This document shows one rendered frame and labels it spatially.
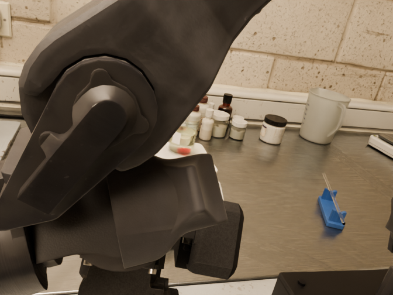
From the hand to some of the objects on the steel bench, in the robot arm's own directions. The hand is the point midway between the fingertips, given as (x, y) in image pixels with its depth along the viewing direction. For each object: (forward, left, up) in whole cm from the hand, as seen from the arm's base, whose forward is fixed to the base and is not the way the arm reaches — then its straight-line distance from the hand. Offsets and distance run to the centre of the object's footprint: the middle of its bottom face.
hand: (128, 222), depth 32 cm
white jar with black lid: (+52, -55, -11) cm, 76 cm away
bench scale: (+36, -101, -9) cm, 107 cm away
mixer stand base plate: (+48, +24, -16) cm, 56 cm away
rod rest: (+16, -47, -13) cm, 52 cm away
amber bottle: (+60, -43, -11) cm, 75 cm away
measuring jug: (+52, -74, -10) cm, 91 cm away
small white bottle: (+53, -34, -12) cm, 64 cm away
